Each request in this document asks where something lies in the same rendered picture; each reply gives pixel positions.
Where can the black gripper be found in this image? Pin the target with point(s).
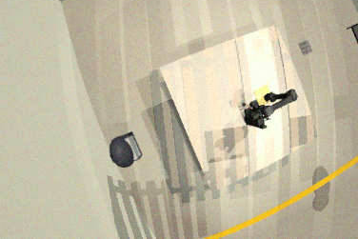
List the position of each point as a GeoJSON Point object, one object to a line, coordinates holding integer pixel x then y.
{"type": "Point", "coordinates": [248, 111]}

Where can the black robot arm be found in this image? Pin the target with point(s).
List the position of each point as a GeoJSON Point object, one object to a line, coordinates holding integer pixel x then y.
{"type": "Point", "coordinates": [268, 110]}

